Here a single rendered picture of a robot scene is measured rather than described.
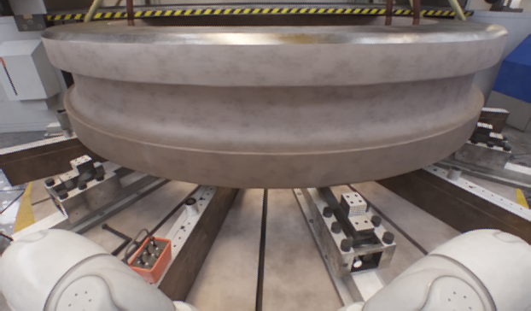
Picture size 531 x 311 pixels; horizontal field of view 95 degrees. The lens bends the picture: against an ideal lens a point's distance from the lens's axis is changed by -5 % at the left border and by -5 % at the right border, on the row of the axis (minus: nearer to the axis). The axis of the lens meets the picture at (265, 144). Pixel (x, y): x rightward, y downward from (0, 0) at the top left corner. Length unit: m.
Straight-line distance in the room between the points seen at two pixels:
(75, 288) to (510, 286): 0.61
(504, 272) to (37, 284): 0.70
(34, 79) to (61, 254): 4.78
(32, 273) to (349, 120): 1.58
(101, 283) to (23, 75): 4.98
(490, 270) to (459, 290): 0.10
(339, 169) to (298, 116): 0.42
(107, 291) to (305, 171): 1.35
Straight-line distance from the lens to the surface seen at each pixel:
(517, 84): 6.39
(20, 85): 5.41
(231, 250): 2.06
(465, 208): 2.52
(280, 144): 1.59
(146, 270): 1.44
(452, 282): 0.44
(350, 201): 1.70
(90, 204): 2.48
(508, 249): 0.58
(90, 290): 0.43
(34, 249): 0.58
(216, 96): 1.60
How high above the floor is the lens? 1.89
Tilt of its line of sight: 28 degrees down
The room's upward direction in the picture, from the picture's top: straight up
